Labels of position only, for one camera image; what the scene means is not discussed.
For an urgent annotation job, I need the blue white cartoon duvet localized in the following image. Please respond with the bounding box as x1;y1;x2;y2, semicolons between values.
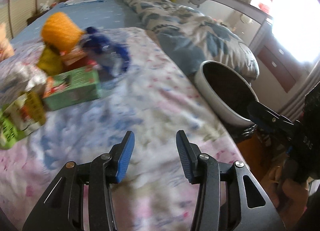
124;0;259;82

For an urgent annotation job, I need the green drink carton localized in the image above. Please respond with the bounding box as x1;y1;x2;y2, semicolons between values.
42;66;101;111

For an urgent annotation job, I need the green yellow snack package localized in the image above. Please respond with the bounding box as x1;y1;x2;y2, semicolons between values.
1;91;46;150

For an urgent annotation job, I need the cream sliding wardrobe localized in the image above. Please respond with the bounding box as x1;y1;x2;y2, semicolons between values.
1;0;36;40

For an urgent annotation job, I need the dark wooden nightstand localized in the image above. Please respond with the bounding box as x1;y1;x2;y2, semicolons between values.
27;11;48;26

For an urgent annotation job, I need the floral pink blue blanket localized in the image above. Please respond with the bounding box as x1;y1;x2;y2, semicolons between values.
1;27;242;230

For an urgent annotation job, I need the brown drawer cabinet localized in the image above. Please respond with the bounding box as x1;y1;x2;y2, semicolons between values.
251;32;314;111

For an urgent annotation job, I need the grey bed guard rail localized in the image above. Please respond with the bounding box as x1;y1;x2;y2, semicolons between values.
171;0;272;49

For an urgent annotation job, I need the white round trash bin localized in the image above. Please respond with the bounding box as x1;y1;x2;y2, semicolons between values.
194;61;258;128

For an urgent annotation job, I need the crumpled white tissue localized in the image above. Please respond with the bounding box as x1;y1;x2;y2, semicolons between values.
1;62;48;107

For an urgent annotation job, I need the blue bed sheet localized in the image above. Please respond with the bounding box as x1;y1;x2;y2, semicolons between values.
11;0;145;47

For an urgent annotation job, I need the yellow snack wrapper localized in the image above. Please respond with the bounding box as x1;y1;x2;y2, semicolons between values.
37;45;63;76

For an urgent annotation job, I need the crushed blue plastic bottle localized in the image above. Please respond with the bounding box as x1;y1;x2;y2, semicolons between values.
79;27;131;78

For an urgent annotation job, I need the orange foam fruit net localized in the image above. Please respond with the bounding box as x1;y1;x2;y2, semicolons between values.
41;12;84;53

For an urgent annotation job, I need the red white box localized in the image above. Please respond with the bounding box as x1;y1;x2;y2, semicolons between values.
61;49;97;72

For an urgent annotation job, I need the white rabbit plush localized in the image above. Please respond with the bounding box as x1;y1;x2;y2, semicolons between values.
39;1;50;13

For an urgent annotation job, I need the person's right hand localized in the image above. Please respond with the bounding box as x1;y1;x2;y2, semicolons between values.
264;166;309;228

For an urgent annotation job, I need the blue white pillow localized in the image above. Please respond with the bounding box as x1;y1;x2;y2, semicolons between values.
63;0;106;7

